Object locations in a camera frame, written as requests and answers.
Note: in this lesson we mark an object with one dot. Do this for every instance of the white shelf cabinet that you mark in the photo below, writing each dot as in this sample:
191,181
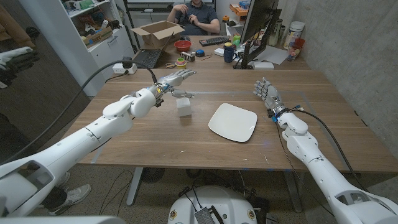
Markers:
105,56

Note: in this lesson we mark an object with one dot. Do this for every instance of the black stand post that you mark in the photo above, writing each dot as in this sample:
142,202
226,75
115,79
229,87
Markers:
130,25

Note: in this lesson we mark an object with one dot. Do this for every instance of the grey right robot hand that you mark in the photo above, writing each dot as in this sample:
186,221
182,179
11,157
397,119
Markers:
270,95

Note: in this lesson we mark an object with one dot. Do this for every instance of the blue round button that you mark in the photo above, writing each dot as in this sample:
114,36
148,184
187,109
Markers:
200,53

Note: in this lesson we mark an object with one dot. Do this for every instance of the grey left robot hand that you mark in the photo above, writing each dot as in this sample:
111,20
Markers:
174,80

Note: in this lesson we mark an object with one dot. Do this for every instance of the green cup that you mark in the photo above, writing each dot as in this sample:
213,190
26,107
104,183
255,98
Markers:
236,40

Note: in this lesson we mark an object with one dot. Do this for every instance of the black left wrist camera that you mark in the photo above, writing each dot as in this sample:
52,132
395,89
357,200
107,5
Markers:
159,102

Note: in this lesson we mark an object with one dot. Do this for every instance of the black round floor grille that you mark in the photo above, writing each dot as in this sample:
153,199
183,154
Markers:
153,175

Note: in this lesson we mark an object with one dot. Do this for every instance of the seated person in dark shirt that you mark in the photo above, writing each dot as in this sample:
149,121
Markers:
199,17

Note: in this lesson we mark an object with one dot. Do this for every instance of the white canister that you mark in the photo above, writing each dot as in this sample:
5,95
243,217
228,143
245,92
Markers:
293,34

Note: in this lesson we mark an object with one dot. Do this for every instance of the black power adapter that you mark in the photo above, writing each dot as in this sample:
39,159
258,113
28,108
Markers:
127,62

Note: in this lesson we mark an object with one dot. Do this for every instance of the orange box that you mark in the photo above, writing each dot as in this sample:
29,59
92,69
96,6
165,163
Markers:
238,10

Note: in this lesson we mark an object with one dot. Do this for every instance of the tan rings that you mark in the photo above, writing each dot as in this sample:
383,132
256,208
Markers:
170,65

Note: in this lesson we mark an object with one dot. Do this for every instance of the white paper sheet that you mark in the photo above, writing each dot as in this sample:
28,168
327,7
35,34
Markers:
273,54

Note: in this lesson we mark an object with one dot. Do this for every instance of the dark bottle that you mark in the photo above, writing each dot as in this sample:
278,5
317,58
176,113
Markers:
274,32

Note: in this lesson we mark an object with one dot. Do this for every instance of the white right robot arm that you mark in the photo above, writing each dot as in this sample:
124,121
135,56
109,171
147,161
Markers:
314,161

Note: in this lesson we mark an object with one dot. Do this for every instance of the flat white box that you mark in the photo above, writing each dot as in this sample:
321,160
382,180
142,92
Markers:
263,65

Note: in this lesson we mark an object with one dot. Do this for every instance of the open cardboard box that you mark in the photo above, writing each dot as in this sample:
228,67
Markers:
157,32

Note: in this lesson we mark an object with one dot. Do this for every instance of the black computer monitor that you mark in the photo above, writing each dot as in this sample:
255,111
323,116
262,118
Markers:
258,21

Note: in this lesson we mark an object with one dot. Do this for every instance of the small white box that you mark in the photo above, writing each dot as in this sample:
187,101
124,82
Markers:
219,52

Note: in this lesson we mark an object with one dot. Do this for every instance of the grey table leg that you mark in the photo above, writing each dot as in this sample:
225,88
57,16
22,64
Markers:
293,193
135,186

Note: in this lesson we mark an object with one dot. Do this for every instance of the white cube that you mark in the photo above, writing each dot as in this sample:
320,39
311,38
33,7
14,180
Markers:
184,107

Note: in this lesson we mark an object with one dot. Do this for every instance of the colourful stacked rings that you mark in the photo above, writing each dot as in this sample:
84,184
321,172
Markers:
181,63

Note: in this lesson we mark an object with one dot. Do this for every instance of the white paper plate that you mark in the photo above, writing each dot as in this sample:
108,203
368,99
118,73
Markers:
233,123

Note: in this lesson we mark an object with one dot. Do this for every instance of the black keyboard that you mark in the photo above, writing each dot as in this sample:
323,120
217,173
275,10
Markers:
214,41

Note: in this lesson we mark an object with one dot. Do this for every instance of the brown labelled carton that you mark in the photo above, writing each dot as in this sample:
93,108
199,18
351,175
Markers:
98,36

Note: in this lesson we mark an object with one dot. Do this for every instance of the white sneaker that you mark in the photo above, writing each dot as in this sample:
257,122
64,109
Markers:
63,179
73,197

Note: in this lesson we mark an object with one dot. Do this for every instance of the white robot torso base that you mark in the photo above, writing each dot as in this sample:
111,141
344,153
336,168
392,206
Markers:
214,199

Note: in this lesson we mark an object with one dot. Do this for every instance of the white power strip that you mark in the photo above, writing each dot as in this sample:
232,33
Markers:
119,69

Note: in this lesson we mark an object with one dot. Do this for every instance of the black laptop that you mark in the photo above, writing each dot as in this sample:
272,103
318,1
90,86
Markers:
147,57

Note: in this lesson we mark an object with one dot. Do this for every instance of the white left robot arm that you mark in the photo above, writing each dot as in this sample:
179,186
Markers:
77,143

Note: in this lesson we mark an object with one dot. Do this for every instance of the black and white block rack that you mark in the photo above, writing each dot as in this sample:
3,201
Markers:
187,56

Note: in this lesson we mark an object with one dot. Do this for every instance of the dark blue mug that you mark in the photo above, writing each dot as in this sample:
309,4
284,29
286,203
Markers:
229,54

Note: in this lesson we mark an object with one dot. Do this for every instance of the red bowl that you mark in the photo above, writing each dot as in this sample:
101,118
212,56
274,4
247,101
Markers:
183,46

